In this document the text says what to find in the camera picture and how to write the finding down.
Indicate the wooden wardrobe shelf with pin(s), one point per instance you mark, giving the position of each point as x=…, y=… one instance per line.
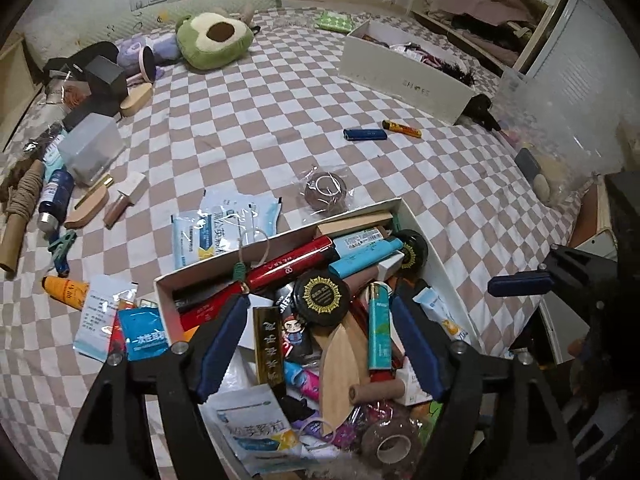
x=545, y=35

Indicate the white paper packet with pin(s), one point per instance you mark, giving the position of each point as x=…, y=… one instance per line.
x=97, y=320

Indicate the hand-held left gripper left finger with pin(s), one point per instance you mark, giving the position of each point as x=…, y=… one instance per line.
x=220, y=345

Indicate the green key tag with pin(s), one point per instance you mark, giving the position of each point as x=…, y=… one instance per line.
x=240, y=270

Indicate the pink round mirror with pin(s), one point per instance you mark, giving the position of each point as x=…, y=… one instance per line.
x=147, y=62

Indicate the translucent plastic box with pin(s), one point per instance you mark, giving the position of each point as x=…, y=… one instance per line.
x=92, y=147

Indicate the white cardboard box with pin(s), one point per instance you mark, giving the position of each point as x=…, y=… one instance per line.
x=440, y=265

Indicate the clear plastic snack bag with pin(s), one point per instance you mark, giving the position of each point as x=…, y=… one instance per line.
x=65, y=92

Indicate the teal wet wipes pack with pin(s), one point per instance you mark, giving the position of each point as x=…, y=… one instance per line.
x=56, y=162

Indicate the wooden oval block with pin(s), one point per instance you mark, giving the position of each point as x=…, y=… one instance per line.
x=136, y=100

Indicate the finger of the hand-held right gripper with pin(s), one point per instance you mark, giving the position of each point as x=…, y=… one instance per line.
x=567, y=259
x=520, y=285

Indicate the orange tube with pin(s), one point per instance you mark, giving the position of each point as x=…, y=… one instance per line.
x=65, y=290

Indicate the large white medicine sachet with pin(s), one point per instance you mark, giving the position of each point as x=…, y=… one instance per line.
x=255, y=425

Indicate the black cube box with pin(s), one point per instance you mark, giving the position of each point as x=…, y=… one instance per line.
x=105, y=77

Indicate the blue bottle silver cap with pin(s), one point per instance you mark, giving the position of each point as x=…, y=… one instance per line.
x=55, y=195

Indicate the white shoe box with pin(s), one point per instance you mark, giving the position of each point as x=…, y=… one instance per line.
x=400, y=72

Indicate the pile of clothes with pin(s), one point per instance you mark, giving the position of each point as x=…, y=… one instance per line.
x=480, y=10

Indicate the brown tape roll in bag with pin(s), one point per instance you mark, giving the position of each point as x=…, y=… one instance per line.
x=325, y=192

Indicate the clear plastic storage bin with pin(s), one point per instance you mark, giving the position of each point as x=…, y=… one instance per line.
x=565, y=130

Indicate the black round tin gold emblem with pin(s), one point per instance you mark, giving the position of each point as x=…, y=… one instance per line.
x=320, y=292
x=412, y=252

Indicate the black plush toy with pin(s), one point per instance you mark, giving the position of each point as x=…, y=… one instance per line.
x=482, y=110

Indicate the avocado plush toy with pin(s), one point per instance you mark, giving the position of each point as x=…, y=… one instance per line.
x=212, y=42

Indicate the white slatted door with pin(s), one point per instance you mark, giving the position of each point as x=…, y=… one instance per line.
x=600, y=50

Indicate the small brown tube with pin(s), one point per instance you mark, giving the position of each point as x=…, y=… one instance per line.
x=377, y=390

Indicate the black gold bar case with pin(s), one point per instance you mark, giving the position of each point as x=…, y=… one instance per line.
x=268, y=345

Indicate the brown fur scarf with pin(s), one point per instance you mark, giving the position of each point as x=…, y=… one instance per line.
x=37, y=144

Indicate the teal lighter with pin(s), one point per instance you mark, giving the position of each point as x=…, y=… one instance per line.
x=380, y=330

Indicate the white fluffy pillow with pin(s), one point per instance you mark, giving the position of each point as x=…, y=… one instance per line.
x=50, y=37

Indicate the blue packet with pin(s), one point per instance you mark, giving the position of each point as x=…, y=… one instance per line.
x=145, y=335

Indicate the dark blue lighter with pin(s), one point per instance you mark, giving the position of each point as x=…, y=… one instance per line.
x=365, y=134

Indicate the yellow red lighter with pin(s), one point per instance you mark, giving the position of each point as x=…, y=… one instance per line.
x=400, y=127

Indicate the large wooden comb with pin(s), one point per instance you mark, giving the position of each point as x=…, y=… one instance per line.
x=345, y=365

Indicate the black flat box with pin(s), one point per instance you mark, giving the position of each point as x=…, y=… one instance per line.
x=85, y=114

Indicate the green packet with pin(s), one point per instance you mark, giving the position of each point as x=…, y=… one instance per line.
x=335, y=20

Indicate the purple plush toy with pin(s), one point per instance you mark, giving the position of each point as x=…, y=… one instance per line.
x=165, y=47

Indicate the white wall socket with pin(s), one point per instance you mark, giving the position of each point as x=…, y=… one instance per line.
x=147, y=0

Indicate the cardboard tube with twine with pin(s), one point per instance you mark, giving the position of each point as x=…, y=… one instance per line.
x=17, y=220

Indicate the green clip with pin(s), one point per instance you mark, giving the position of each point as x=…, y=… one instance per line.
x=62, y=246

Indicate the white blue medicine sachet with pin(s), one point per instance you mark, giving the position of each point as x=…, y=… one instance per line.
x=245, y=212
x=192, y=237

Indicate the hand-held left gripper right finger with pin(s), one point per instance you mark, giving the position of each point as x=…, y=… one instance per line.
x=417, y=347

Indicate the wooden bedside shelf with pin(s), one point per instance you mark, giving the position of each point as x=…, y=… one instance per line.
x=12, y=80

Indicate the red metallic tube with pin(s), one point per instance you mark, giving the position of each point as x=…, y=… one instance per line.
x=295, y=265

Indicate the pile of small dark items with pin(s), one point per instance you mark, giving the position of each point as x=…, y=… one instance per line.
x=420, y=52

